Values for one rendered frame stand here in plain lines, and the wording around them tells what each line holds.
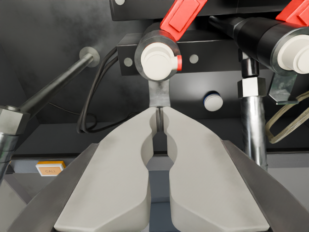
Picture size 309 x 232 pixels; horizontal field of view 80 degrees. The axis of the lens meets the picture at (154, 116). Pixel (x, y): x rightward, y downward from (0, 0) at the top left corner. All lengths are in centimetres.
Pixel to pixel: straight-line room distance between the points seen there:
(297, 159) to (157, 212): 47
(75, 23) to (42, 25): 6
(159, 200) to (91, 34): 58
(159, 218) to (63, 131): 43
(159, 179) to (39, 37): 60
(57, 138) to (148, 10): 34
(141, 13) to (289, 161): 36
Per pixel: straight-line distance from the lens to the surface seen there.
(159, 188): 75
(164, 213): 73
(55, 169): 42
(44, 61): 45
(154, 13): 22
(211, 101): 42
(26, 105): 23
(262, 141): 18
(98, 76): 24
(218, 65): 24
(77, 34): 41
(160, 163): 37
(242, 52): 19
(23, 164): 46
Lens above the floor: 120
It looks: 57 degrees down
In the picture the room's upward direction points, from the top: 177 degrees counter-clockwise
